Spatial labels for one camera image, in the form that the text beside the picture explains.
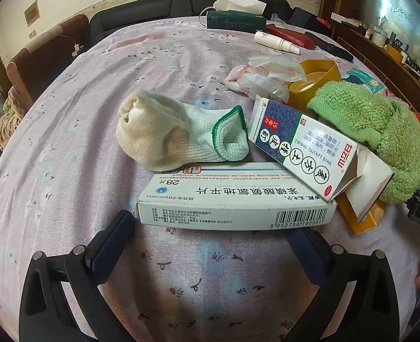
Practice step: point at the purple floral tablecloth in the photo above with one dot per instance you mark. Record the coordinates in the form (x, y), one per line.
(71, 149)

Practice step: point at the yellow tape roll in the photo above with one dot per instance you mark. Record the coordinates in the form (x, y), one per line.
(323, 71)

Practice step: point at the black remote control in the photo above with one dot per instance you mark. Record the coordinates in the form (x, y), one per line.
(331, 48)

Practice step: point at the crumpled clear plastic wrapper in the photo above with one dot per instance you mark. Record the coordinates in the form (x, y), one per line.
(281, 66)

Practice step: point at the patterned fabric seat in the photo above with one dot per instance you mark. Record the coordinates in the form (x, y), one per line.
(7, 121)

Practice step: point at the red pouch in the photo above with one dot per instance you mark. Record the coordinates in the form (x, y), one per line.
(295, 35)

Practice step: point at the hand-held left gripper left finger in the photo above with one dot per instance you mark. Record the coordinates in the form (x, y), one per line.
(112, 245)

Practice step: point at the small wall plaque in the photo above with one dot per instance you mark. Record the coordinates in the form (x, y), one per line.
(32, 13)

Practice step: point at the green tissue box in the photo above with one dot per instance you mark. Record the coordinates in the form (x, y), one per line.
(231, 21)

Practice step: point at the green towel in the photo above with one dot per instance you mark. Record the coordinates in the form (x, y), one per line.
(366, 114)

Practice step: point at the clear plastic bag red print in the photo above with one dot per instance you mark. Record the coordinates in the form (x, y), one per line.
(245, 80)

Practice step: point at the etched glass partition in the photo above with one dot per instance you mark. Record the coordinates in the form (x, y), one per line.
(409, 25)

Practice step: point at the white barcode medicine box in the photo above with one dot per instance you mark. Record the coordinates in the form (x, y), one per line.
(231, 199)

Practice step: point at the thin plastic bag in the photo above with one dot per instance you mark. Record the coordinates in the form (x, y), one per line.
(276, 18)

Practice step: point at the white spray bottle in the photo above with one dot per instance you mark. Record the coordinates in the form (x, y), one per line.
(270, 39)

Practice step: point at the blue white medicine box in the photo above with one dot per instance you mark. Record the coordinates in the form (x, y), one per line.
(288, 139)

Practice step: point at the white knit glove green trim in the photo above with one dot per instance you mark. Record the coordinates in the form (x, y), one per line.
(167, 131)

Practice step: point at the black leather sofa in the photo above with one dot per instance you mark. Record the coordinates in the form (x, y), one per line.
(142, 10)

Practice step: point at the brown armchair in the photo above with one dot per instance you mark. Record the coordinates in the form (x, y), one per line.
(42, 64)

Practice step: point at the teal cartoon packet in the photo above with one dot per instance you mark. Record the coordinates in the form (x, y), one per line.
(359, 78)

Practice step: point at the orange medicine box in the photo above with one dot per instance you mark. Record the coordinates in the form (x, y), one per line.
(352, 217)

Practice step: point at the wooden brick-pattern counter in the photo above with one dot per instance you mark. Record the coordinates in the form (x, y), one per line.
(373, 53)

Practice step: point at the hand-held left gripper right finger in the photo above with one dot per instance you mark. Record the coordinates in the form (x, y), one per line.
(307, 253)

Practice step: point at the wall power outlet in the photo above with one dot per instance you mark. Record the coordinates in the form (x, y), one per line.
(33, 33)

